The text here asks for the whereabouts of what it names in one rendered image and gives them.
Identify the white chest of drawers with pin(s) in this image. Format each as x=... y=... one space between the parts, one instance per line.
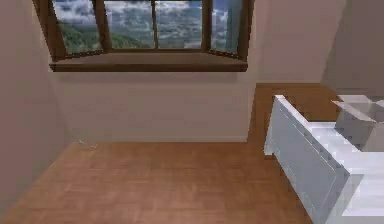
x=310 y=160

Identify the white open box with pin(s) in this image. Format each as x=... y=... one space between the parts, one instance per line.
x=356 y=126

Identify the brown wooden bay window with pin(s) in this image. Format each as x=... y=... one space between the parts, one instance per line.
x=146 y=61

